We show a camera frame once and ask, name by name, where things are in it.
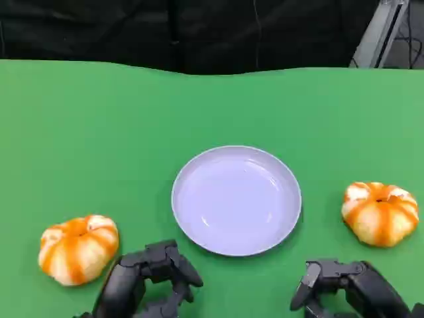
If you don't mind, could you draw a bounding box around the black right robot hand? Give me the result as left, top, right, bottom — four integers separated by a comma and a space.
290, 258, 413, 318

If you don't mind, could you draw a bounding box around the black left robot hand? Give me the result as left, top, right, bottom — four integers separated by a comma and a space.
82, 240, 205, 318

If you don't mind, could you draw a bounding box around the orange white toy bread roll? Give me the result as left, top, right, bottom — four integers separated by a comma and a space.
341, 181, 420, 248
37, 214, 120, 287

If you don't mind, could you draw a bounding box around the lilac plate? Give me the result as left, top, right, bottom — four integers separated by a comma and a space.
171, 144, 303, 258

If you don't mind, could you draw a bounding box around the green table cloth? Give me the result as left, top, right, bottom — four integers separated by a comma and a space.
0, 58, 424, 318

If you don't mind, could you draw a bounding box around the black backdrop curtain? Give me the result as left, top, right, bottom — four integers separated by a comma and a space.
0, 0, 380, 76

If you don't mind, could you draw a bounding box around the black floor cable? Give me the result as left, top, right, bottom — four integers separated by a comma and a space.
394, 0, 424, 69

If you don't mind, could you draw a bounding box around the grey aluminium frame post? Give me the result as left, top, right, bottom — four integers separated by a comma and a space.
349, 0, 411, 69

